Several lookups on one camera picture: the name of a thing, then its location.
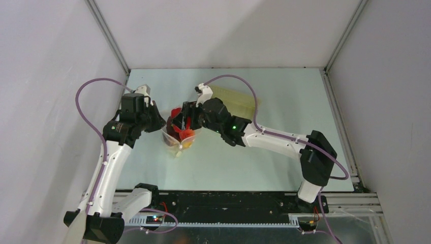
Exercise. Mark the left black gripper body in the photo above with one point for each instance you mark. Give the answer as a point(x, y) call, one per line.
point(144, 118)

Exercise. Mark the cream perforated plastic basket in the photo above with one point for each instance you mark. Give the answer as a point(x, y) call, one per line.
point(238, 103)

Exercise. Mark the orange peach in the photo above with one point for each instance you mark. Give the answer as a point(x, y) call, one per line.
point(184, 134)

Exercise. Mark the clear zip top bag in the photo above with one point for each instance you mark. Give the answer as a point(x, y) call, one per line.
point(175, 141)

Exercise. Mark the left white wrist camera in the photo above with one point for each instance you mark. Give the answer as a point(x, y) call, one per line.
point(143, 89)

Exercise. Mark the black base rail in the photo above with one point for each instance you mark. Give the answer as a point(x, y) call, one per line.
point(227, 207)

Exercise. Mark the dark red apple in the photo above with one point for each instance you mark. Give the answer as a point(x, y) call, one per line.
point(173, 133)

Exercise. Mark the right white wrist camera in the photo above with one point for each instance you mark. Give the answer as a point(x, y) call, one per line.
point(204, 93)

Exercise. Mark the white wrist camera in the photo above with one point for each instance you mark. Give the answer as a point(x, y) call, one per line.
point(143, 89)
point(204, 93)

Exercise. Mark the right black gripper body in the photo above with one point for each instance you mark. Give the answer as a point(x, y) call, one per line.
point(188, 114)

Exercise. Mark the red bell pepper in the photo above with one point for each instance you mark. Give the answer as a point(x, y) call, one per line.
point(181, 118)

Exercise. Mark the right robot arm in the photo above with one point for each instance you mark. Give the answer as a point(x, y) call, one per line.
point(313, 151)

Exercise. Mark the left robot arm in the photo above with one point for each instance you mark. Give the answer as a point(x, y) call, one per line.
point(97, 219)

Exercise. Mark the small circuit board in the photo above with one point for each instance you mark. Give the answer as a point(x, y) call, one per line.
point(154, 219)

